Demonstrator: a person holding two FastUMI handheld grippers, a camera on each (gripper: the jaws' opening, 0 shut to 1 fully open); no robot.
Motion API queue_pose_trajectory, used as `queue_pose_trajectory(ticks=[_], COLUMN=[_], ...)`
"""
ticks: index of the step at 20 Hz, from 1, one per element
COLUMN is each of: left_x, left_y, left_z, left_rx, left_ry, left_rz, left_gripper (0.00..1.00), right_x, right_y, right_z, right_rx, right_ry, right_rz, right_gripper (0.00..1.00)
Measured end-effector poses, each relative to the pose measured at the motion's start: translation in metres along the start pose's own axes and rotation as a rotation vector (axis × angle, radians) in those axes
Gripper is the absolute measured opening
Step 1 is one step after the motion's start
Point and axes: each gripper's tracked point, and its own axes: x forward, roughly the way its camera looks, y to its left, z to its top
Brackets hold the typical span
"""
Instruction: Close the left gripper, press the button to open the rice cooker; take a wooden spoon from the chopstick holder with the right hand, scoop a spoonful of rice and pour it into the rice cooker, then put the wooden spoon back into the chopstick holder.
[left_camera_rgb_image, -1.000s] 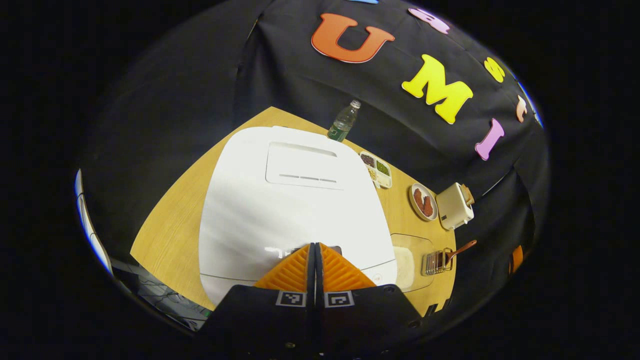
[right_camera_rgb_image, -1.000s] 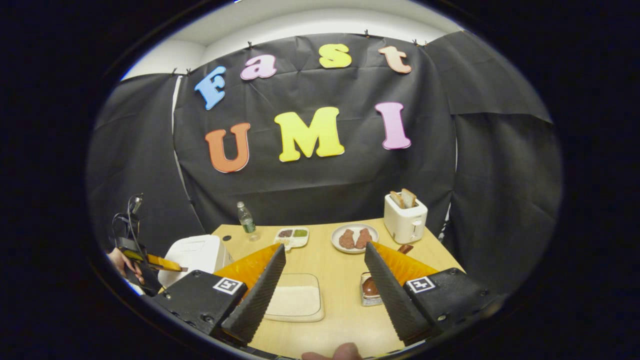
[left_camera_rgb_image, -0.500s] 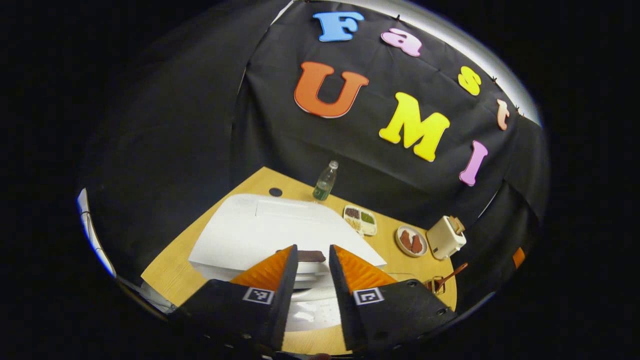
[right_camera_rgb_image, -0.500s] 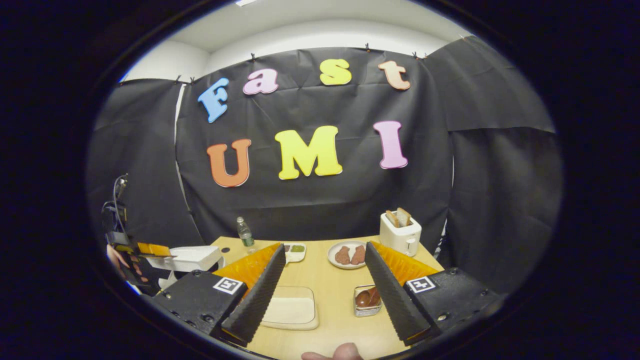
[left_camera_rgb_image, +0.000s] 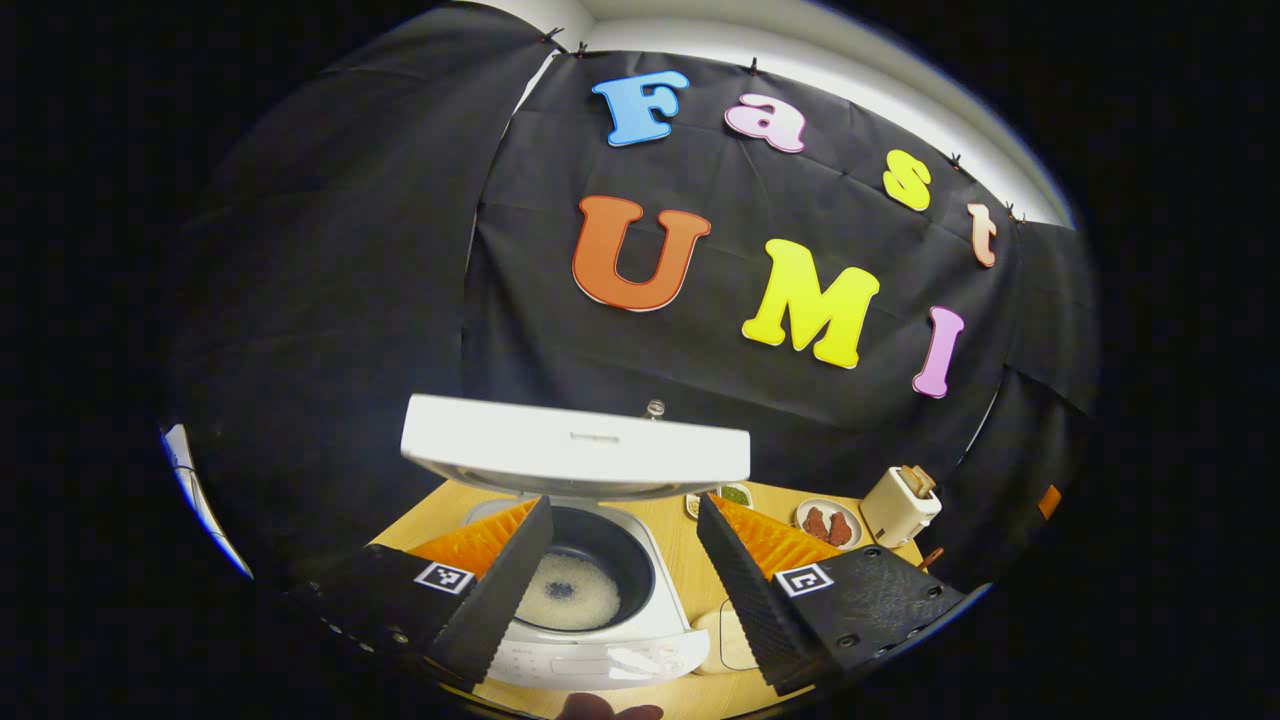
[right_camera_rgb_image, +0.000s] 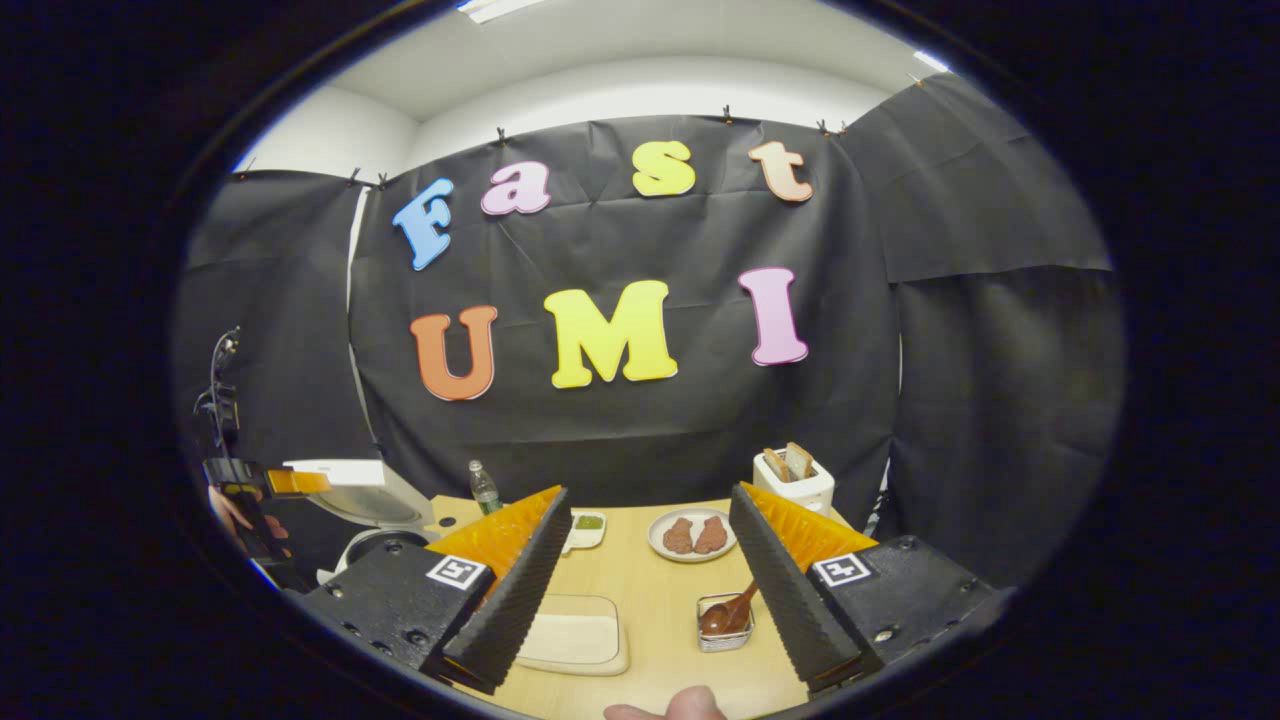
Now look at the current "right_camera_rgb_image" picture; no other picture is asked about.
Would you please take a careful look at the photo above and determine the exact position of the metal wire chopstick holder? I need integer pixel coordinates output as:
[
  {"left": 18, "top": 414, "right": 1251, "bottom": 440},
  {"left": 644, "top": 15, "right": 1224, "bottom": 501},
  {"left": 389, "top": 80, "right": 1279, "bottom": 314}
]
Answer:
[{"left": 697, "top": 590, "right": 756, "bottom": 654}]

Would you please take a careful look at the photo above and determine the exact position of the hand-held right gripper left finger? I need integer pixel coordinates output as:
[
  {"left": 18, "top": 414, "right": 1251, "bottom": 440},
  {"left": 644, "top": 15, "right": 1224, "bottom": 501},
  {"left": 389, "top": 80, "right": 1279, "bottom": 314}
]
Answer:
[{"left": 297, "top": 485, "right": 574, "bottom": 696}]

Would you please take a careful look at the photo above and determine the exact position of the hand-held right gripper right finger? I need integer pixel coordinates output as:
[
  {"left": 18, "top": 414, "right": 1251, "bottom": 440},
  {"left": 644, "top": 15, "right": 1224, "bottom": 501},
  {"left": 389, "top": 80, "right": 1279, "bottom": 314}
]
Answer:
[{"left": 728, "top": 482, "right": 1001, "bottom": 699}]

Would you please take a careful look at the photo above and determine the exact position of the clear plastic water bottle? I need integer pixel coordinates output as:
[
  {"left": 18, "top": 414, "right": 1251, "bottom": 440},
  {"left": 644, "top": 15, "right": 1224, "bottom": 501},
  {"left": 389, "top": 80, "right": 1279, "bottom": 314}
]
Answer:
[{"left": 468, "top": 460, "right": 503, "bottom": 516}]

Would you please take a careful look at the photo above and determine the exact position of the brown wooden spoon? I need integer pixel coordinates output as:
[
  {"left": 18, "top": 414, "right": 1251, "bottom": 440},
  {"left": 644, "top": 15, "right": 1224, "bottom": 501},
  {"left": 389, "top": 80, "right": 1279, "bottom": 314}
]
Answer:
[{"left": 700, "top": 580, "right": 761, "bottom": 637}]

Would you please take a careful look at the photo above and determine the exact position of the heap of white rice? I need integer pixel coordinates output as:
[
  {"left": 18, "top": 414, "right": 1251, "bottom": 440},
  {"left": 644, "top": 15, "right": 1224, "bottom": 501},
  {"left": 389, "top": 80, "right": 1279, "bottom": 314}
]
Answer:
[{"left": 525, "top": 614, "right": 619, "bottom": 665}]

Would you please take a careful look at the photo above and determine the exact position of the white round plate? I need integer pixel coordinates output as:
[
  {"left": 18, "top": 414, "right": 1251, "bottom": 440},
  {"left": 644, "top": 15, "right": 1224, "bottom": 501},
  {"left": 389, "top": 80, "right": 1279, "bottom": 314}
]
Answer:
[{"left": 648, "top": 507, "right": 739, "bottom": 564}]

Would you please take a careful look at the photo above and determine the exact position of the white divided grain dish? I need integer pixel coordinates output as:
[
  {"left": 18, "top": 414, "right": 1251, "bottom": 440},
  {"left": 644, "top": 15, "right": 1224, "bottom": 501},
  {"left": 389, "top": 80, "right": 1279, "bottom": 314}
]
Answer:
[{"left": 562, "top": 512, "right": 608, "bottom": 556}]

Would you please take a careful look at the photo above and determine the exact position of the white rice cooker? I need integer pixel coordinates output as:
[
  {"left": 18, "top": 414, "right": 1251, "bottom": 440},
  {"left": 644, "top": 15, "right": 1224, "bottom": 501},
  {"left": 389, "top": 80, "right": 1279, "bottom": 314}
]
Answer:
[{"left": 283, "top": 458, "right": 438, "bottom": 591}]

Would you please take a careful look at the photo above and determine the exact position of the white toaster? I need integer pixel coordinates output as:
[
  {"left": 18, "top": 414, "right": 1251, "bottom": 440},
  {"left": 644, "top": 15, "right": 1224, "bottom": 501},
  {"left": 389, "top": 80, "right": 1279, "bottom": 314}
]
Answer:
[{"left": 752, "top": 450, "right": 836, "bottom": 516}]

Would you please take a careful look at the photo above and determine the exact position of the clear plastic tray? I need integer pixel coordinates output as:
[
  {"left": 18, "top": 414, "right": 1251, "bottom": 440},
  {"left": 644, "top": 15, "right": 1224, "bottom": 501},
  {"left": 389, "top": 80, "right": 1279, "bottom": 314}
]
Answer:
[{"left": 515, "top": 594, "right": 631, "bottom": 677}]

